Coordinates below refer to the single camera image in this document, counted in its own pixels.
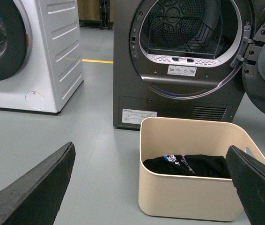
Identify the beige plastic laundry hamper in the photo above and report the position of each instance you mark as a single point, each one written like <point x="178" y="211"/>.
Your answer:
<point x="200" y="198"/>

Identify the black metal rack frame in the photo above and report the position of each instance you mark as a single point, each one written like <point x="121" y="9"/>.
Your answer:
<point x="96" y="13"/>

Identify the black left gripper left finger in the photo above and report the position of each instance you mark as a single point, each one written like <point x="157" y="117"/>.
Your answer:
<point x="35" y="198"/>

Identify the black printed t-shirt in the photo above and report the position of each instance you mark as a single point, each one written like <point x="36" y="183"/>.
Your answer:
<point x="189" y="165"/>

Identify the white washing machine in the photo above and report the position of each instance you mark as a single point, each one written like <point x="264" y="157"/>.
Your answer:
<point x="40" y="54"/>

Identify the dark grey tumble dryer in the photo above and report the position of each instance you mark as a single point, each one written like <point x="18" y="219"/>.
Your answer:
<point x="178" y="59"/>

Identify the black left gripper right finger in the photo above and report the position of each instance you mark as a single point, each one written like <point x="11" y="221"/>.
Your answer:
<point x="248" y="176"/>

